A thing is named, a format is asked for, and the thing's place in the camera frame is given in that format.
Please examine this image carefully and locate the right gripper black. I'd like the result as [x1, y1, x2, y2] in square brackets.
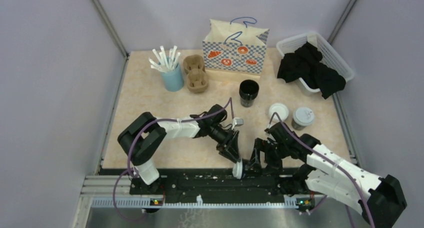
[247, 137, 290, 175]

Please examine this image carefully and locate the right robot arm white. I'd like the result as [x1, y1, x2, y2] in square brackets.
[245, 123, 407, 228]

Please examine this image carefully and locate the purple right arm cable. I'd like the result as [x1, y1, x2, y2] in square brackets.
[267, 112, 377, 228]

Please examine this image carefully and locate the cardboard cup carrier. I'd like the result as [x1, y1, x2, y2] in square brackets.
[183, 54, 209, 94]

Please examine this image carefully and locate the blue straw holder cup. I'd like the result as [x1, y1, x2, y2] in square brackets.
[159, 63, 184, 92]

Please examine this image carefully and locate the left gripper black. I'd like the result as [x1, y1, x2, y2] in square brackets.
[208, 123, 241, 164]

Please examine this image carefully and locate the checkered paper takeout bag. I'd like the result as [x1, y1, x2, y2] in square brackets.
[202, 16, 270, 75]

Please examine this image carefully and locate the stack of white lids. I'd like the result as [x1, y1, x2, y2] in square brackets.
[268, 102, 290, 123]

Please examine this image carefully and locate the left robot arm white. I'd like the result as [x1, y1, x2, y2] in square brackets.
[117, 104, 243, 195]

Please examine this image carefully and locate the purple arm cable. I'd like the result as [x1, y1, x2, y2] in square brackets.
[267, 112, 377, 228]
[112, 97, 235, 222]

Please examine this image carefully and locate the black cloth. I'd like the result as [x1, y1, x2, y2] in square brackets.
[277, 42, 346, 99]

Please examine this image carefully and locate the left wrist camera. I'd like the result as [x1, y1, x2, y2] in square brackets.
[231, 117, 244, 129]

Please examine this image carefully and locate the black coffee cup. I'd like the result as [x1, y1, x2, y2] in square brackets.
[241, 163, 258, 179]
[291, 118, 310, 131]

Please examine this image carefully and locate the stack of black cups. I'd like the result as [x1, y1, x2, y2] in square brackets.
[239, 79, 260, 108]

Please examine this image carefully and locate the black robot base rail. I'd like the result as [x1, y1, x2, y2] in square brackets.
[129, 168, 319, 212]

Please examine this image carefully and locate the white plastic basket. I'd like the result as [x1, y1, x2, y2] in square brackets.
[276, 32, 354, 99]

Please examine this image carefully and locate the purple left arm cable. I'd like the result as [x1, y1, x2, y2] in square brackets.
[112, 97, 235, 222]

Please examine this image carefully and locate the white wrapped straws bundle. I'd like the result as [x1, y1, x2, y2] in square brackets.
[148, 45, 181, 73]

